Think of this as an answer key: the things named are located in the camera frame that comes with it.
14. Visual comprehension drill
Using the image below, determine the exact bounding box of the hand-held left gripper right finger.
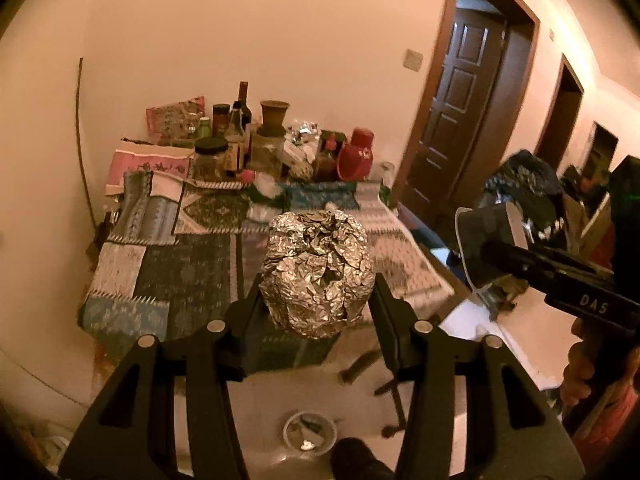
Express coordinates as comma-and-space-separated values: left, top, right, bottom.
370, 272, 586, 480

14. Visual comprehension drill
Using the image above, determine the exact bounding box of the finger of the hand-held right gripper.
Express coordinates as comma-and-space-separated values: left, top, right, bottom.
480, 239, 616, 289

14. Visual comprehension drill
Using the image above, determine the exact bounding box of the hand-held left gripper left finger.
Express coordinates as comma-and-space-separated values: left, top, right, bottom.
57, 280, 266, 480

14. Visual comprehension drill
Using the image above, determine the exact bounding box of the aluminium foil ball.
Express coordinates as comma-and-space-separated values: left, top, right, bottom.
257, 210, 376, 341

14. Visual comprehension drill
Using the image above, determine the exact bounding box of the clear plastic bowl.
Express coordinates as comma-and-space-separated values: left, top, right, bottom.
282, 410, 338, 456

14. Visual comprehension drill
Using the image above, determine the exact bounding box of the white paper scrap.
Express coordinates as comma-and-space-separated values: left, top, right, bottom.
247, 172, 288, 223

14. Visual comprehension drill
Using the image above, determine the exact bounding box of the person's right hand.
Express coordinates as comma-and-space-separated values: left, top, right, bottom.
560, 317, 608, 408

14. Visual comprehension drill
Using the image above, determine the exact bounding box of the patchwork tablecloth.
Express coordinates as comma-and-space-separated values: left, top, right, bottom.
77, 167, 456, 376

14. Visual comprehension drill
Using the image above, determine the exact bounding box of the dark clothes pile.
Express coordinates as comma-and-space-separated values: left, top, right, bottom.
475, 150, 616, 271

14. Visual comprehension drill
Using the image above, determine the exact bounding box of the dark fuzzy slipper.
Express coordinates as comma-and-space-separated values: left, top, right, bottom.
331, 437, 396, 480

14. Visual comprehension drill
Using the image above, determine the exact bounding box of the brown wooden door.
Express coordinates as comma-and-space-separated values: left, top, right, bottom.
400, 7, 506, 221

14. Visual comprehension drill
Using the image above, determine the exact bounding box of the speckled round ball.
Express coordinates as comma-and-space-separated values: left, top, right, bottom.
290, 159, 316, 183

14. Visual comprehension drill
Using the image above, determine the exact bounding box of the red thermos jug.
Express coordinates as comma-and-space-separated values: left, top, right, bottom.
336, 127, 376, 182

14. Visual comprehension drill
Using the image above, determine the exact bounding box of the glass jar with black lid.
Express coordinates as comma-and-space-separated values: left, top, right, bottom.
192, 136, 230, 181

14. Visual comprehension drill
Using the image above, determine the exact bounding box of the large glass jar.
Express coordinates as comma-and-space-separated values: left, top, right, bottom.
250, 132, 288, 178

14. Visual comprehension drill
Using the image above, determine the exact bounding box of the clear liquor bottle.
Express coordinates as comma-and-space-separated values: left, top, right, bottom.
224, 107, 251, 171

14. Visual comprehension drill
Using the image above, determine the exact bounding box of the pink folded cloth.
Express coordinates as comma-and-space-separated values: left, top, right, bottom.
105, 137, 196, 196

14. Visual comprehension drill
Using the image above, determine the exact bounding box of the loose silver foil pile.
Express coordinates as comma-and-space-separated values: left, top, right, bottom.
287, 120, 323, 143

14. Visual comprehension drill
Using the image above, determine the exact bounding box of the dark-lid spice jar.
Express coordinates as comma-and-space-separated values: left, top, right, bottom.
211, 103, 232, 138

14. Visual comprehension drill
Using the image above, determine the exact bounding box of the brown clay vase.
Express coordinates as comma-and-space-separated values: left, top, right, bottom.
258, 100, 291, 136

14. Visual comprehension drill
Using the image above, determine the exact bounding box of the floral printed packet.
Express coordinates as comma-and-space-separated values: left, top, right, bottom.
146, 95, 207, 143

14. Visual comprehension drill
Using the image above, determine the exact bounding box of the dark wine bottle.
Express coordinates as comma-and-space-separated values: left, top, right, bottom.
235, 81, 253, 151

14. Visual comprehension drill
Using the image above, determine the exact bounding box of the brown wooden door frame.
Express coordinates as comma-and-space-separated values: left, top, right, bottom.
390, 0, 541, 226
535, 55, 586, 171

